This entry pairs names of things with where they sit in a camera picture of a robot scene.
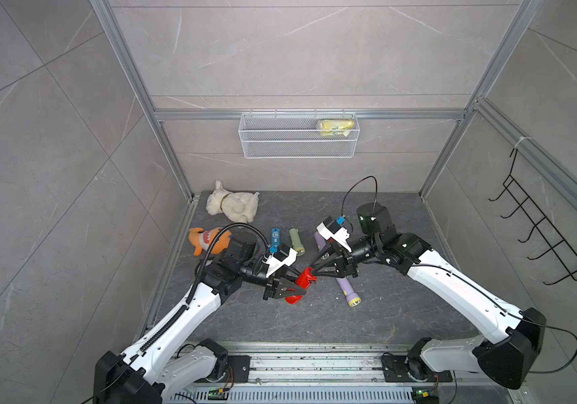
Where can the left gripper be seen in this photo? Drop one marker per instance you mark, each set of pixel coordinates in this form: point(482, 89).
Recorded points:
point(283, 287)

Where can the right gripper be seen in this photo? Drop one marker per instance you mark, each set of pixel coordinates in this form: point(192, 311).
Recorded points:
point(333, 252)

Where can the purple flashlight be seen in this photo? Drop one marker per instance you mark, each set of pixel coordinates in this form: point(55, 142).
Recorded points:
point(320, 241)
point(352, 298)

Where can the red flashlight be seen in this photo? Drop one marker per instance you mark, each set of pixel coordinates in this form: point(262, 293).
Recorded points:
point(304, 281)

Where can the green flashlight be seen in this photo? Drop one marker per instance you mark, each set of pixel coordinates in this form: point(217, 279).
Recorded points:
point(296, 241)

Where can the blue flashlight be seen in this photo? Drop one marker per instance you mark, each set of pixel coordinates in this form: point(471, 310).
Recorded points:
point(275, 239)

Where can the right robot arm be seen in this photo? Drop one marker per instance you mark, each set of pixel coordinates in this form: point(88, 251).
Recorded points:
point(509, 339)

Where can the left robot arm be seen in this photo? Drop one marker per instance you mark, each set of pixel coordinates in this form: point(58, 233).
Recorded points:
point(149, 370)

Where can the white plush dog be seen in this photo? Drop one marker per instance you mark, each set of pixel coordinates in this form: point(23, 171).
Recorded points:
point(236, 206)

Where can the orange plush toy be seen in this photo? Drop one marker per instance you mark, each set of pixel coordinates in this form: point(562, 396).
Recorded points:
point(201, 240)

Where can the yellow item in basket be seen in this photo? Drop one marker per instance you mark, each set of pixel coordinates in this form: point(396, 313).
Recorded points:
point(336, 127)

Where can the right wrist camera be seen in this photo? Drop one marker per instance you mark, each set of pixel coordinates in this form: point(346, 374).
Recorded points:
point(334, 229)

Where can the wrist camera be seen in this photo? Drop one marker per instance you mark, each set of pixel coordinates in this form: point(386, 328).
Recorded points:
point(334, 229)
point(284, 256)

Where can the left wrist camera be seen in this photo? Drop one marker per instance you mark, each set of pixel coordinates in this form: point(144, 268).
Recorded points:
point(284, 256)

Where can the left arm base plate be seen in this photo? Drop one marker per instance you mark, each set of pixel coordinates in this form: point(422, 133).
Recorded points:
point(236, 369)

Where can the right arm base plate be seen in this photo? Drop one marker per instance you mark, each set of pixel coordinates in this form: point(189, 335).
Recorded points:
point(400, 368)

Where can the white wire basket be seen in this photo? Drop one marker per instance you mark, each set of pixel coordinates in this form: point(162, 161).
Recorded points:
point(294, 135)

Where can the black wall hook rack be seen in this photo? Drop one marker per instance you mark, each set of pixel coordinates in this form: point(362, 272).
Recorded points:
point(554, 243)

